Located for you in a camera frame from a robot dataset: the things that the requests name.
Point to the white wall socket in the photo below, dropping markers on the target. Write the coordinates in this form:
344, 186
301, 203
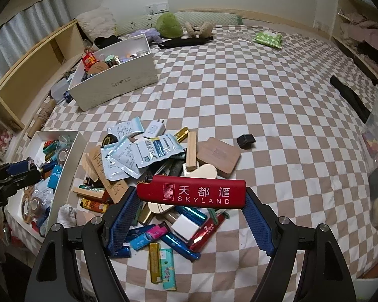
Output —
151, 8

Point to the shiny blue lighter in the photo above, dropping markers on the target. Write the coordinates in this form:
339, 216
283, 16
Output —
195, 214

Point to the gold tube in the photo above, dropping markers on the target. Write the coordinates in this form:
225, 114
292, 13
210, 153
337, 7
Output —
181, 134

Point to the plain yellow lighter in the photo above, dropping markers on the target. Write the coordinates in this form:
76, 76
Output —
155, 262

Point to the pale curtain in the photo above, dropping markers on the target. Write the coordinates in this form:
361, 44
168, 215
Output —
19, 37

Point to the pinkish wooden block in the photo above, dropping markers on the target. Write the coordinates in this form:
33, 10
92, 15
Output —
219, 155

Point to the red lighter white script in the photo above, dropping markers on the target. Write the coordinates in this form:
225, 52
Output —
208, 232

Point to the white fluffy pillow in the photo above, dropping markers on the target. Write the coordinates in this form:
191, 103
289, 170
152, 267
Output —
97, 22

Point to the green plush toy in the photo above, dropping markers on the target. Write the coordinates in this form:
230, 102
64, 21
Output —
169, 25

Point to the round black gold tin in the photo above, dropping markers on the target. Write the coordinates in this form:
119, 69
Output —
109, 140

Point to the pile of clothes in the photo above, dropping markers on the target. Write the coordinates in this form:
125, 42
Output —
365, 28

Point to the cardboard tube with twine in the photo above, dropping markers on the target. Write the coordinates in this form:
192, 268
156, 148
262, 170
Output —
41, 116

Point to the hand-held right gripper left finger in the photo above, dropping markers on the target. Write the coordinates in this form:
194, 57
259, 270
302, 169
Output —
123, 223

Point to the black garment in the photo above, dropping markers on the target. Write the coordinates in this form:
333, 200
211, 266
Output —
107, 41

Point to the wooden wardrobe shelf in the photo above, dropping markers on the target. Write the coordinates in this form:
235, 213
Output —
343, 12

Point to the translucent plastic box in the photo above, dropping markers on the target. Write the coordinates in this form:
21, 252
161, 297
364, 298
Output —
60, 88

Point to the green lighter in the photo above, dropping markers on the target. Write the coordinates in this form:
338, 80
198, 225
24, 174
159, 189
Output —
168, 269

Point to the brown teddy bear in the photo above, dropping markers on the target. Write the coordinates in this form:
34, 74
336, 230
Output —
200, 29

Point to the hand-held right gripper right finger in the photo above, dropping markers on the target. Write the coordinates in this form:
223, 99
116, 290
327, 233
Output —
258, 226

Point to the small black box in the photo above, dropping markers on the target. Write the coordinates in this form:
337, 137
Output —
245, 141

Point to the green clips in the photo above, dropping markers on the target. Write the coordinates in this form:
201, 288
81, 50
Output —
213, 216

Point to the red snack packet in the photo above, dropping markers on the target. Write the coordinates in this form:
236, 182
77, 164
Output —
88, 60

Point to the pink and blue lighter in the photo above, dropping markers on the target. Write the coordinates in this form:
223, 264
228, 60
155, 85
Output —
151, 235

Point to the yellow patterned lighter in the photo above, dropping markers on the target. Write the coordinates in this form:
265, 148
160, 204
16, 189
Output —
94, 205

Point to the blue bottle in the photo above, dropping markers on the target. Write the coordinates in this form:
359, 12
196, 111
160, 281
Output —
67, 96

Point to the green bolster pillow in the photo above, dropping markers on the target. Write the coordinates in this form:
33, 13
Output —
208, 18

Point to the white shoe box lid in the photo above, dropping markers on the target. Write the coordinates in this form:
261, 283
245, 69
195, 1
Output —
39, 138

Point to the black sock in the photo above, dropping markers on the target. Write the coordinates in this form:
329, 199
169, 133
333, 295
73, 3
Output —
349, 97

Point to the white crumpled cloth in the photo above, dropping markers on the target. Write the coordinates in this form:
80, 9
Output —
67, 215

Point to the white wall switch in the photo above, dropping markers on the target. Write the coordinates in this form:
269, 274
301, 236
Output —
162, 7

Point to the white charger plug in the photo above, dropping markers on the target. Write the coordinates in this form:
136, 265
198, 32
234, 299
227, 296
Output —
154, 129

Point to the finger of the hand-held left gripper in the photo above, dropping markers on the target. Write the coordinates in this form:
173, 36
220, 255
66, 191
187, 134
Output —
23, 179
22, 166

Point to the wooden bedside shelf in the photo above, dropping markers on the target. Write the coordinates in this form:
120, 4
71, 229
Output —
25, 75

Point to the white blue sachet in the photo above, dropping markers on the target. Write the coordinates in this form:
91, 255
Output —
119, 160
126, 127
157, 151

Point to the red flowers in clear box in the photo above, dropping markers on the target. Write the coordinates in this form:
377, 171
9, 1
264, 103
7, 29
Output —
1, 138

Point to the white shoe box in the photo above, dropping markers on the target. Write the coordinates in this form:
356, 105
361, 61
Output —
119, 85

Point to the green tissue packet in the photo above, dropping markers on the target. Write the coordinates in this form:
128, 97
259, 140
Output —
267, 39

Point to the wooden stick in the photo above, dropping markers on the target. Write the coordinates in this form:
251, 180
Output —
191, 151

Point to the brown tape roll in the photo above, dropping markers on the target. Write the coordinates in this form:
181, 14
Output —
34, 204

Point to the black cloth strip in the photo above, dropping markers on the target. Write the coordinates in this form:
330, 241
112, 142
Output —
182, 42

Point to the white adapter block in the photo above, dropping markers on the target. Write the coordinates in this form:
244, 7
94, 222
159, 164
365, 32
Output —
186, 228

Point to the checkered bed sheet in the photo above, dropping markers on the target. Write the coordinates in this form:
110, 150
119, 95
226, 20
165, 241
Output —
271, 100

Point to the wooden bar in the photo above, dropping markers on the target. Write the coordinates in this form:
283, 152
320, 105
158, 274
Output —
88, 192

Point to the purple plush toy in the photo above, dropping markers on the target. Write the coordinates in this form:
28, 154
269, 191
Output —
145, 34

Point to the round cork coaster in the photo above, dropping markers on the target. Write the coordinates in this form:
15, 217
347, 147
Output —
97, 68

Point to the clear plastic bag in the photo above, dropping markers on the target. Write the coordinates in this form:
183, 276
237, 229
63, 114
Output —
239, 34

